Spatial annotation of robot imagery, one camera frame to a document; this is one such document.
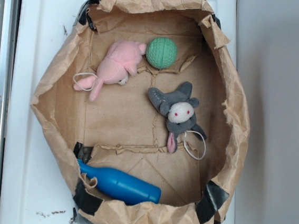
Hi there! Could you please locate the grey plush bunny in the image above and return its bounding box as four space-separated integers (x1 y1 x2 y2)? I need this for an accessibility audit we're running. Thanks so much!
148 82 207 160

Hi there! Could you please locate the green textured ball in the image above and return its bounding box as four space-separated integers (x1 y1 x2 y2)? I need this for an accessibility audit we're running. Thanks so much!
146 37 178 69

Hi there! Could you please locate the brown paper bag tray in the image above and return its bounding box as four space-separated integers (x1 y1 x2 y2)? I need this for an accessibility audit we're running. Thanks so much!
31 0 250 224

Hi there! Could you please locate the pink plush bunny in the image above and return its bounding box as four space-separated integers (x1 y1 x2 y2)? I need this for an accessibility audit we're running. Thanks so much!
73 40 147 102

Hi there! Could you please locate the blue plastic bottle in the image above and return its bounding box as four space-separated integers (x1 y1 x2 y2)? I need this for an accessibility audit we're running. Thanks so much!
78 159 161 205

